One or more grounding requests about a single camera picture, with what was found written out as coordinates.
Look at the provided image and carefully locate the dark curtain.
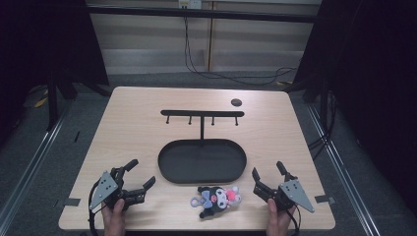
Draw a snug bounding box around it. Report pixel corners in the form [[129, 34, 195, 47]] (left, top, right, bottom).
[[0, 0, 111, 146], [292, 0, 417, 210]]

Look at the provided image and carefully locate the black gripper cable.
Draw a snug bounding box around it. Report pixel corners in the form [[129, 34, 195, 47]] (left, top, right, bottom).
[[285, 204, 302, 236], [87, 181, 101, 236]]

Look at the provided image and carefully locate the metal floor rail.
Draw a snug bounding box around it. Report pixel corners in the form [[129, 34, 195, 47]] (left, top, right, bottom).
[[0, 106, 68, 229], [306, 103, 383, 236]]

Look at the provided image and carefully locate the black floor cable bundle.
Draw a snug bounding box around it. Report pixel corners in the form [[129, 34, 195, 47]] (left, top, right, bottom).
[[306, 89, 338, 161]]

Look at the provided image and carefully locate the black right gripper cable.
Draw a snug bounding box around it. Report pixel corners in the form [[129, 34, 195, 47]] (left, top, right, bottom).
[[285, 204, 302, 236]]

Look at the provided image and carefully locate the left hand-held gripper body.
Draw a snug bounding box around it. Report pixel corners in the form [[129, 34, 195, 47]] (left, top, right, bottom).
[[88, 166, 147, 211]]

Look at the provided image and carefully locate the black metal stand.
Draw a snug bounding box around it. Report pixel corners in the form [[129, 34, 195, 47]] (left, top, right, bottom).
[[45, 70, 61, 132]]

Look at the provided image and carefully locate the black horizontal metal bar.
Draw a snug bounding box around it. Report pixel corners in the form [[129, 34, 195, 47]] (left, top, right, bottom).
[[86, 4, 319, 24]]

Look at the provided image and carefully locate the person's left hand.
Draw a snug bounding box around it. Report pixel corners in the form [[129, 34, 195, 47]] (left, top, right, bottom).
[[100, 198, 128, 236]]

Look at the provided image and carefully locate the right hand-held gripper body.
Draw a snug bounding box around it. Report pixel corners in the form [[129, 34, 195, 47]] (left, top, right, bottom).
[[252, 178, 316, 214]]

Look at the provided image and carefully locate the person's right hand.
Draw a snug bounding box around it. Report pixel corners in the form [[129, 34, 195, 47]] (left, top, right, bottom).
[[265, 198, 297, 236]]

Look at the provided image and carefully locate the white wall socket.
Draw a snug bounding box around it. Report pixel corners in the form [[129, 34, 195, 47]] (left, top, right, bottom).
[[177, 0, 203, 10]]

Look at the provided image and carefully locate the black hook rack with tray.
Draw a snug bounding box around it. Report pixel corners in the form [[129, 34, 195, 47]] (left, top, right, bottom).
[[157, 109, 248, 185]]

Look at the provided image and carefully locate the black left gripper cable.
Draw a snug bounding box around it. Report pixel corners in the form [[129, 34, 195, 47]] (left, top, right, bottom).
[[87, 181, 101, 236]]

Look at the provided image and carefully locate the black wall cable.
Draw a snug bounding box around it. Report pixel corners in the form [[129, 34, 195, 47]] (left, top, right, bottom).
[[182, 5, 299, 88]]

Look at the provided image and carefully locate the black and pink plush keychain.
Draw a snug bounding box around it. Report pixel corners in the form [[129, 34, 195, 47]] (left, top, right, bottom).
[[190, 185, 243, 220]]

